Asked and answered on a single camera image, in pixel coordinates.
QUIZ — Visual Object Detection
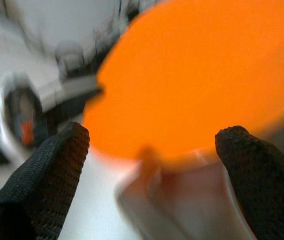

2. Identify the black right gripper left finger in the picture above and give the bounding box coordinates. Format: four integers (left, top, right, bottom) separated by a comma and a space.
0, 121, 90, 240

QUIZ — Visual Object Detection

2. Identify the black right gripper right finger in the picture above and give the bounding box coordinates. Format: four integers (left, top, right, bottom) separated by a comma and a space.
215, 125, 284, 240

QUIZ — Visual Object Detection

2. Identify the white ceramic bowl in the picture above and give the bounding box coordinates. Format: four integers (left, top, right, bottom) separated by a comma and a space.
115, 147, 257, 240

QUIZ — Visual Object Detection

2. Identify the orange plastic plate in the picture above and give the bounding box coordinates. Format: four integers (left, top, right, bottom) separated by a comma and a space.
83, 0, 284, 161

